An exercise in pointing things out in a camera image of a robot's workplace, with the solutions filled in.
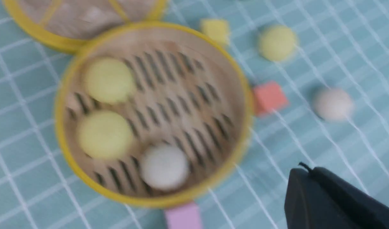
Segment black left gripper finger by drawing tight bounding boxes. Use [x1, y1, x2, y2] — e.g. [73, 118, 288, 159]
[284, 162, 389, 229]

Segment white bun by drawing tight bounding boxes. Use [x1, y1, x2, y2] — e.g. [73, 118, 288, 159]
[312, 87, 355, 122]
[140, 144, 190, 191]

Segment yellow bun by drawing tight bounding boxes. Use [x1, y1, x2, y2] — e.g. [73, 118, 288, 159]
[76, 110, 134, 160]
[83, 57, 137, 104]
[258, 24, 299, 61]

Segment bamboo steamer tray yellow rim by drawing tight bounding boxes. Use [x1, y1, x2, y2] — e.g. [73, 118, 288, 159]
[54, 22, 254, 208]

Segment woven bamboo steamer lid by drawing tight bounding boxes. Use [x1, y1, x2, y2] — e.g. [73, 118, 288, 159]
[2, 0, 168, 53]

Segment orange cube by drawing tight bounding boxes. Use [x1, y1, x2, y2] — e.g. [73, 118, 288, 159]
[252, 81, 288, 116]

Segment pink cube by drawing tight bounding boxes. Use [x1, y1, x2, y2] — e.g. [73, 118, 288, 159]
[164, 202, 203, 229]

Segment green checkered tablecloth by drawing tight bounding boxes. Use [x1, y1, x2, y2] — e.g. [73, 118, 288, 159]
[0, 0, 389, 229]

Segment yellow cube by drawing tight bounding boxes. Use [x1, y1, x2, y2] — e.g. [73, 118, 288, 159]
[200, 18, 230, 46]

